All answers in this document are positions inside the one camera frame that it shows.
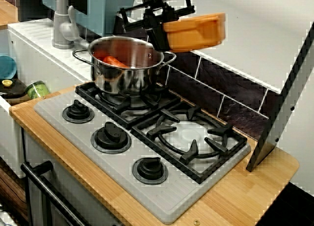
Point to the orange plastic pot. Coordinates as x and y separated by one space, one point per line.
196 34

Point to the stainless steel pot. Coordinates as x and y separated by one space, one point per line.
110 78

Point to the black stove knob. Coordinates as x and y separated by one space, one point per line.
78 111
111 137
150 169

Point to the grey stove top plate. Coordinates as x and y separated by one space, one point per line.
159 199

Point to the orange toy carrot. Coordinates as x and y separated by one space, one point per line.
114 61

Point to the teal box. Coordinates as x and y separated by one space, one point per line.
98 14

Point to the dark tile backsplash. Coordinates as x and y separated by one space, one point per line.
233 88

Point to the black burner grate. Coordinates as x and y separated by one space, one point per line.
196 172
86 91

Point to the grey toy faucet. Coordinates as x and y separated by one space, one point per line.
61 27

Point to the white sink unit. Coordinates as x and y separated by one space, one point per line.
36 51

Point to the green can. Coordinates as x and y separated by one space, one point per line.
38 89

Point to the wooden shelf board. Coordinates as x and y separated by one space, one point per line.
7 12

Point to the black dish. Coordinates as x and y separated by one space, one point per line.
17 90

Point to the teal plate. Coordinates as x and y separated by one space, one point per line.
7 67

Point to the small yellow cup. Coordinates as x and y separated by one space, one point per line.
7 83

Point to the white oven door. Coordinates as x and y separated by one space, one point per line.
73 186

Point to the wooden countertop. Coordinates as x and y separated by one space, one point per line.
245 194

